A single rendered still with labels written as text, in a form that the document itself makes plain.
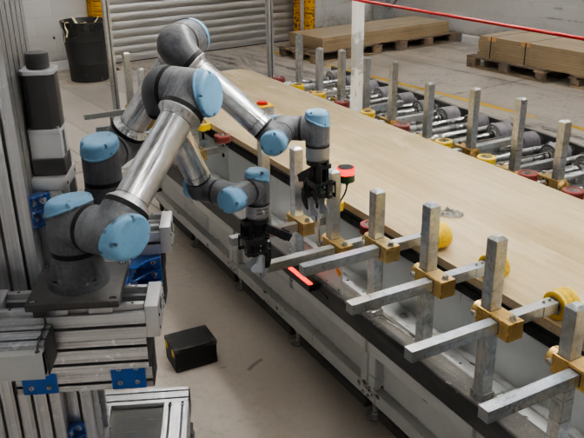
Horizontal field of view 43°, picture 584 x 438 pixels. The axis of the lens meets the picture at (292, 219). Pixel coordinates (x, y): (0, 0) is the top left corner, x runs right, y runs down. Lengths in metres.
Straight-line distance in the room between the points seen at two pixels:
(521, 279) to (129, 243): 1.13
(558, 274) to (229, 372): 1.63
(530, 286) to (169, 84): 1.14
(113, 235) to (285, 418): 1.58
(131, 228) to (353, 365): 1.59
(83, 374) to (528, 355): 1.21
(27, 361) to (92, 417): 0.58
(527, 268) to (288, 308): 1.49
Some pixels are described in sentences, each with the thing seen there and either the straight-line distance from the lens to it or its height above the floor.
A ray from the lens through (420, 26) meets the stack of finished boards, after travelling 11.13.
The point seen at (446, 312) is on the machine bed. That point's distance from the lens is 2.42.
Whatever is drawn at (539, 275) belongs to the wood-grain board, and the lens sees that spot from 2.28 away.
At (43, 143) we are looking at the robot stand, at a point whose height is 1.34.
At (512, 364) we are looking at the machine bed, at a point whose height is 0.68.
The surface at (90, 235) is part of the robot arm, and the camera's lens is 1.75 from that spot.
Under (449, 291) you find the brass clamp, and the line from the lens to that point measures 2.05.
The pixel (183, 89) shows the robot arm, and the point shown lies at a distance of 1.86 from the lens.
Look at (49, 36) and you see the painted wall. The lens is 10.10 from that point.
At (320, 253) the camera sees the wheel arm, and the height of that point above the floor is 0.85.
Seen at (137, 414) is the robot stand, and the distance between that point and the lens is 2.83.
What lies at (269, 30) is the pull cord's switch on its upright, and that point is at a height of 1.14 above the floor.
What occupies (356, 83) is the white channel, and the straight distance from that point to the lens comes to 3.99.
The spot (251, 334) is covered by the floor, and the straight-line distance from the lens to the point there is 3.62.
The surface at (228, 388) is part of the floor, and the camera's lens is 3.27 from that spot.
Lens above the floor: 1.90
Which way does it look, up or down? 23 degrees down
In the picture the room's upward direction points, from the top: 1 degrees counter-clockwise
